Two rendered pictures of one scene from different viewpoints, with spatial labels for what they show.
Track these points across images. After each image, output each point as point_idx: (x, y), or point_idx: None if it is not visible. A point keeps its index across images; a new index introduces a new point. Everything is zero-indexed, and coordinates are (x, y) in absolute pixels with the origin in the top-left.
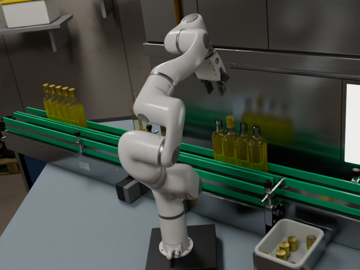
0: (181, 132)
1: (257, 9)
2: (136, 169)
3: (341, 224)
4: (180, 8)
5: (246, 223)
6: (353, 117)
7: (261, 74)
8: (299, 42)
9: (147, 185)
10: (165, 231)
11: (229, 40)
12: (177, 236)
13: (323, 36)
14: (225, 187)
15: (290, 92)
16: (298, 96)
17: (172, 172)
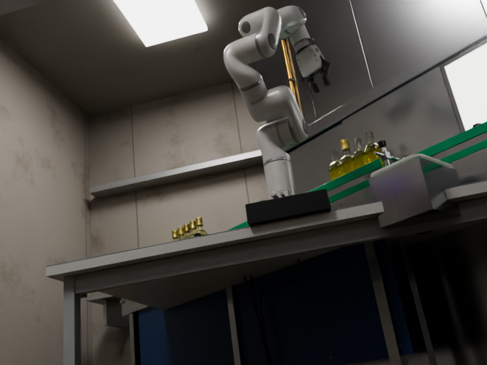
0: (277, 27)
1: (358, 63)
2: (238, 64)
3: (474, 164)
4: (298, 102)
5: None
6: (461, 92)
7: (369, 108)
8: (397, 66)
9: (248, 93)
10: (270, 177)
11: (340, 102)
12: (282, 180)
13: (414, 49)
14: (343, 187)
15: (398, 107)
16: (406, 105)
17: (273, 87)
